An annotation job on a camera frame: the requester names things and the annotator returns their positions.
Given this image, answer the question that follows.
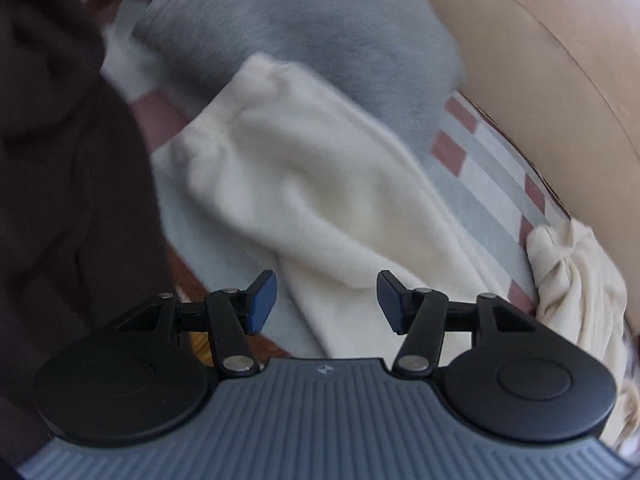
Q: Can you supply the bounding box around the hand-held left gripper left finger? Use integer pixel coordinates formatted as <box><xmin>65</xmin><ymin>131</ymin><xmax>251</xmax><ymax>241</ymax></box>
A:
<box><xmin>112</xmin><ymin>270</ymin><xmax>277</xmax><ymax>379</ymax></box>

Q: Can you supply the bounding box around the cream white fleece garment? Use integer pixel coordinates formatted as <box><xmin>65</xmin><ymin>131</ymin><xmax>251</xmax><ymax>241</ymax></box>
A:
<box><xmin>150</xmin><ymin>52</ymin><xmax>538</xmax><ymax>361</ymax></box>

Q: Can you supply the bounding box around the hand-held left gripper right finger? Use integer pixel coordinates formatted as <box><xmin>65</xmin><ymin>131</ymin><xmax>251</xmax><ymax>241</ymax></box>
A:
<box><xmin>376</xmin><ymin>270</ymin><xmax>538</xmax><ymax>380</ymax></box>

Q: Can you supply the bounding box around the beige sofa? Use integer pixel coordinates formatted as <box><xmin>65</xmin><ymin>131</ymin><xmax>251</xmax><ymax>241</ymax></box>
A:
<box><xmin>345</xmin><ymin>0</ymin><xmax>640</xmax><ymax>341</ymax></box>

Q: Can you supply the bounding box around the grey folded garment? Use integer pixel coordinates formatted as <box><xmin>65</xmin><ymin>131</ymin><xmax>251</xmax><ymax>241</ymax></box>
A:
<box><xmin>131</xmin><ymin>0</ymin><xmax>468</xmax><ymax>161</ymax></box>

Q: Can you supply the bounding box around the dark purple garment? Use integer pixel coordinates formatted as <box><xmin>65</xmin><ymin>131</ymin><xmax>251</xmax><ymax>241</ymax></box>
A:
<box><xmin>0</xmin><ymin>0</ymin><xmax>173</xmax><ymax>466</ymax></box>

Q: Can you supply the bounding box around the beige crumpled cloth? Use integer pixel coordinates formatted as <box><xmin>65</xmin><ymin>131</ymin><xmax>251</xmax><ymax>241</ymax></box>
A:
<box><xmin>525</xmin><ymin>219</ymin><xmax>640</xmax><ymax>461</ymax></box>

